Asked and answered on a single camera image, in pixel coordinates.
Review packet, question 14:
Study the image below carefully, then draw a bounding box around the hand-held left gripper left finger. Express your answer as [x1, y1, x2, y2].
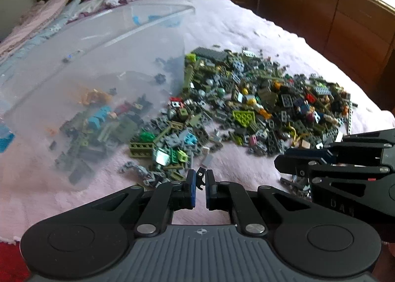
[91, 169, 197, 236]

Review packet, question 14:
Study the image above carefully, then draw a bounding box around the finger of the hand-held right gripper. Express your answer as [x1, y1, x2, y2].
[274, 159, 390, 201]
[282, 129, 395, 166]

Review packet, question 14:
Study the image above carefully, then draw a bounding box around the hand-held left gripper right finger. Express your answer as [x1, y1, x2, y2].
[206, 169, 311, 236]

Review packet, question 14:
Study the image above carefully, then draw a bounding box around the small black toy piece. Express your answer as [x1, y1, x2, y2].
[197, 167, 207, 191]

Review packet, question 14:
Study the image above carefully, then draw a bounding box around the large pile of toy bricks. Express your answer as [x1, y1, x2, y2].
[120, 46, 355, 191]

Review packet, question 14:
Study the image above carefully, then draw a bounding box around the small heap of sorted bricks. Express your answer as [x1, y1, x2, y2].
[46, 85, 155, 185]

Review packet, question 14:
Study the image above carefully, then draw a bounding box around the yellow toy brick assembly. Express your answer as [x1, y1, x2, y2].
[77, 86, 113, 107]

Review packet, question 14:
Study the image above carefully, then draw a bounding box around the clear plastic storage box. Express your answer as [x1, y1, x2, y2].
[0, 0, 196, 190]

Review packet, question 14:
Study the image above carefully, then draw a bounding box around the wooden dresser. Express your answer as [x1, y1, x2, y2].
[259, 0, 395, 110]

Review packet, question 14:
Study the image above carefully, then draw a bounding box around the small white box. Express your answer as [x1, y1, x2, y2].
[62, 50, 84, 63]

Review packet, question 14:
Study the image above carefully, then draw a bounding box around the red cloth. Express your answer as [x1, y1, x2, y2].
[0, 240, 30, 282]

